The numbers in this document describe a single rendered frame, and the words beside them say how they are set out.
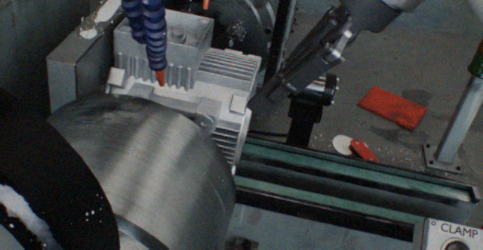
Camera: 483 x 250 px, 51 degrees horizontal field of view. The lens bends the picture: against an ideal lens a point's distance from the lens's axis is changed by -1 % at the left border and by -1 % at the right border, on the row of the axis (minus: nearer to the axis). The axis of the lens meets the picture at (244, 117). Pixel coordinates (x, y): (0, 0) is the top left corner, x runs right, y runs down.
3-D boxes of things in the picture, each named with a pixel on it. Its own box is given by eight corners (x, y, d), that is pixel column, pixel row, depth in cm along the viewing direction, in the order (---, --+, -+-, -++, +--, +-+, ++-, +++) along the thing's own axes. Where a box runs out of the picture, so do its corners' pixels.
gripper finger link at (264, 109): (295, 85, 69) (295, 88, 69) (263, 116, 73) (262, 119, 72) (278, 72, 68) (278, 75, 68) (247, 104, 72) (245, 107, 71)
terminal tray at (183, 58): (112, 75, 74) (112, 31, 70) (138, 43, 83) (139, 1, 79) (192, 94, 73) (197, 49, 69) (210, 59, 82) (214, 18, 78)
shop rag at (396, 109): (356, 105, 129) (357, 101, 128) (373, 86, 138) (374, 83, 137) (413, 131, 123) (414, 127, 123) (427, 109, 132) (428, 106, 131)
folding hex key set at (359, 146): (345, 146, 114) (347, 139, 113) (357, 143, 116) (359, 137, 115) (366, 171, 108) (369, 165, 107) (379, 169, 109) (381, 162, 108)
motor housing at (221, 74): (103, 172, 80) (100, 67, 69) (144, 106, 95) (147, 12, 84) (227, 202, 78) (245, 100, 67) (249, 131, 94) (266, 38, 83)
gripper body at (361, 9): (357, -44, 62) (306, 9, 67) (358, -21, 56) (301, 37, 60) (400, -5, 64) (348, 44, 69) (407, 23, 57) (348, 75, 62)
